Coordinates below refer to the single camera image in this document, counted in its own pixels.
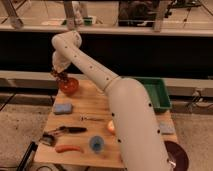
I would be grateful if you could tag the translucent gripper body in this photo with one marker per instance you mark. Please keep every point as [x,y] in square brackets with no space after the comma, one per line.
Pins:
[59,62]

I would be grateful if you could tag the dark red grape bunch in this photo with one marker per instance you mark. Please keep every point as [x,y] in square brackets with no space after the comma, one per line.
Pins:
[61,77]

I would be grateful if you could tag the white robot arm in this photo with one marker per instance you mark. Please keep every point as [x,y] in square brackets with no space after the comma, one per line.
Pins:
[140,141]

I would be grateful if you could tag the red bowl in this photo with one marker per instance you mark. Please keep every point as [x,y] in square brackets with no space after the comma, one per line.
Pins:
[68,86]

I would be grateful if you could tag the blue sponge left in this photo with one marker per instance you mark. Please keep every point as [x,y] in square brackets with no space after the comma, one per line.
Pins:
[59,109]

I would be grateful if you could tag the metal peeler tool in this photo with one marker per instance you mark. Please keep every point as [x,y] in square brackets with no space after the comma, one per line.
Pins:
[48,140]

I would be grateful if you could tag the orange fruit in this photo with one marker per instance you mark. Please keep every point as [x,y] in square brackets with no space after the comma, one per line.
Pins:
[110,127]

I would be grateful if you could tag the blue cup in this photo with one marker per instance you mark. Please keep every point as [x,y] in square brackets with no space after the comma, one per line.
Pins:
[96,144]

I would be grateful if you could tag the green plastic tray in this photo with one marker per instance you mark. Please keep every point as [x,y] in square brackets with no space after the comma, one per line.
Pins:
[157,92]

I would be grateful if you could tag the black bar at table edge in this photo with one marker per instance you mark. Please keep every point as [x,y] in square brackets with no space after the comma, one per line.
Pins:
[31,148]

